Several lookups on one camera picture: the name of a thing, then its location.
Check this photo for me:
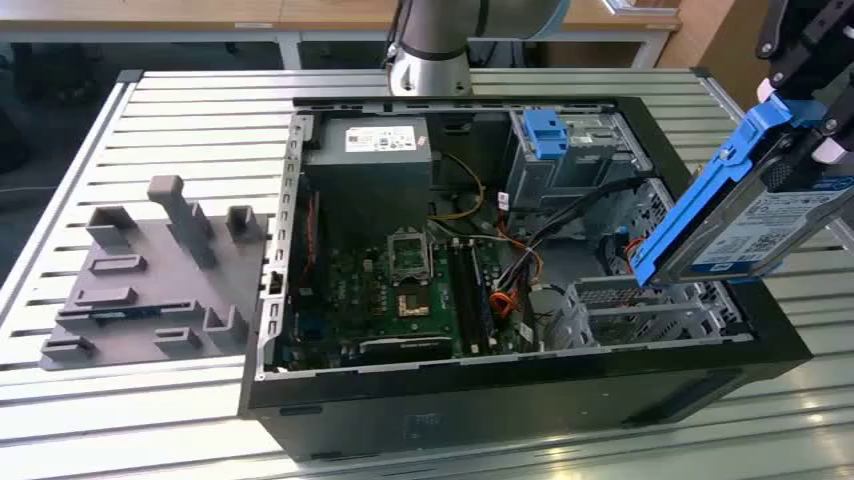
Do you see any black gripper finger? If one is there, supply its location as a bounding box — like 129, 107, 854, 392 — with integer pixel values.
755, 0, 812, 101
799, 0, 854, 165

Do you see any hard disk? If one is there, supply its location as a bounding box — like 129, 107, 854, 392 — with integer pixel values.
629, 92, 854, 290

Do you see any silver disk bay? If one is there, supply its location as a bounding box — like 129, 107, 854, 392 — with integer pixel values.
557, 276, 756, 350

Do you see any black RAM slot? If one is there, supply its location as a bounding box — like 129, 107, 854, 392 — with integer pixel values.
463, 237, 499, 347
445, 238, 483, 352

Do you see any wooden cabinet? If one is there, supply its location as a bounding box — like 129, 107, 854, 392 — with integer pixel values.
656, 0, 770, 72

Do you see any blue drive latch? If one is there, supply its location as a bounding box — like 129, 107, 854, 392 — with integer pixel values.
521, 109, 571, 161

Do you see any silver optical drive cage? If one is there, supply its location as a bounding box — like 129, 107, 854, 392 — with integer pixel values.
504, 107, 656, 212

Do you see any grey round speaker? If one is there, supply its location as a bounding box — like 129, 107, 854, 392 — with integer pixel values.
527, 283, 576, 346

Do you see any RAM stick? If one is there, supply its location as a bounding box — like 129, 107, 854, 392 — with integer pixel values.
471, 244, 501, 332

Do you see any grey power supply unit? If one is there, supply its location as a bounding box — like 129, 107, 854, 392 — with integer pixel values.
303, 115, 435, 236

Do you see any metal socket cover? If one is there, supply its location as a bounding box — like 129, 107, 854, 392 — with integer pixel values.
385, 227, 435, 281

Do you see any CPU socket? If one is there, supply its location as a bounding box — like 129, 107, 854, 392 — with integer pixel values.
395, 283, 436, 320

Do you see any green motherboard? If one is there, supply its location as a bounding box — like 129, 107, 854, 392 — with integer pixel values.
285, 219, 535, 371

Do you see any black graphics card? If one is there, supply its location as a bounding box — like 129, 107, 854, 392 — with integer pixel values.
355, 334, 453, 365

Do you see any wooden desk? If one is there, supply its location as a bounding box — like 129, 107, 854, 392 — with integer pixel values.
0, 0, 683, 70

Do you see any black open PC case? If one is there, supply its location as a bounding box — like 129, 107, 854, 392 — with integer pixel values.
236, 94, 815, 464

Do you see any grey parts rack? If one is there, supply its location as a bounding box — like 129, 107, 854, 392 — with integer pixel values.
38, 174, 279, 372

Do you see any black office chair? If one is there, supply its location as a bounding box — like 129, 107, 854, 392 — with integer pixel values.
0, 42, 102, 105

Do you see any black disk wire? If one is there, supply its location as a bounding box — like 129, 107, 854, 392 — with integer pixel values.
523, 177, 660, 251

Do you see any yellow wire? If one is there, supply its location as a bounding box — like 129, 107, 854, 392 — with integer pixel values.
428, 151, 487, 221

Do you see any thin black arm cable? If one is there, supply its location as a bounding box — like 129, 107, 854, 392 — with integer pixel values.
381, 0, 409, 72

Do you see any multicoloured wire bundle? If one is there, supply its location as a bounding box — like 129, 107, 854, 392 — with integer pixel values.
492, 234, 545, 294

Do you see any white wire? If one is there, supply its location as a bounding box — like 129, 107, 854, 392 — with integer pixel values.
429, 222, 535, 249

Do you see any orange wire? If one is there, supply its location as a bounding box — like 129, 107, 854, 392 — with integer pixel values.
488, 291, 529, 317

